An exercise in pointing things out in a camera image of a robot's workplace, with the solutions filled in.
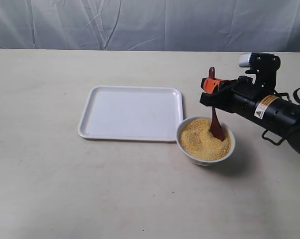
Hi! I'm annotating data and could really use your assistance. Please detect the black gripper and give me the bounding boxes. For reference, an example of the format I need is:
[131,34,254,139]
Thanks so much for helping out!
[200,76,300,136]

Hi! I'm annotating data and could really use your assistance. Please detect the dark red wooden spoon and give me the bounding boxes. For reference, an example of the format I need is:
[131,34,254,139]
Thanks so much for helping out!
[208,67,225,141]

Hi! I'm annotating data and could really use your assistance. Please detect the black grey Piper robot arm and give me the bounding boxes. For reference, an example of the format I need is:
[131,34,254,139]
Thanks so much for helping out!
[200,76,300,154]

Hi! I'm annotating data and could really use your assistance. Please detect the yellow millet grains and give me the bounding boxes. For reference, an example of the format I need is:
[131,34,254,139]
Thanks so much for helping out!
[179,118,231,161]

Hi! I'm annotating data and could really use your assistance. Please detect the white ceramic bowl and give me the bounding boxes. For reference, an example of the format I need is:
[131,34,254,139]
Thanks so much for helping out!
[176,117,236,166]

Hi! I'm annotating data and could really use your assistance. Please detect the grey wrinkled backdrop curtain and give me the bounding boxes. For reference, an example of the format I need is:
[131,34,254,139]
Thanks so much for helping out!
[0,0,300,52]

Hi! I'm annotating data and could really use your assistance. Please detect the white rectangular plastic tray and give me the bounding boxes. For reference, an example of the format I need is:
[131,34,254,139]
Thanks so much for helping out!
[78,86,184,142]

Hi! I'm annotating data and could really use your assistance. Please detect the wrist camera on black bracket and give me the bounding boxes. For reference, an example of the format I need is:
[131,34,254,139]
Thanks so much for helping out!
[238,52,281,93]

